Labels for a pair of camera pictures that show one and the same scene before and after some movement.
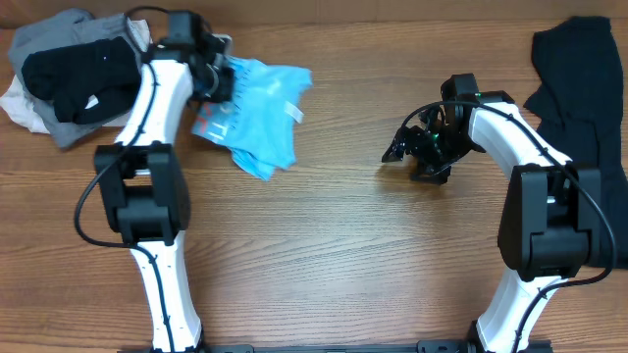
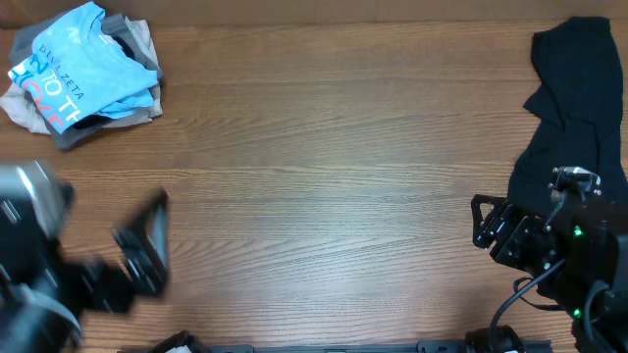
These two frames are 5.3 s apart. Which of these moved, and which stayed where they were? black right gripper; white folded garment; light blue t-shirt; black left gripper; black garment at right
Moved: light blue t-shirt; black left gripper; black right gripper
Stayed: white folded garment; black garment at right
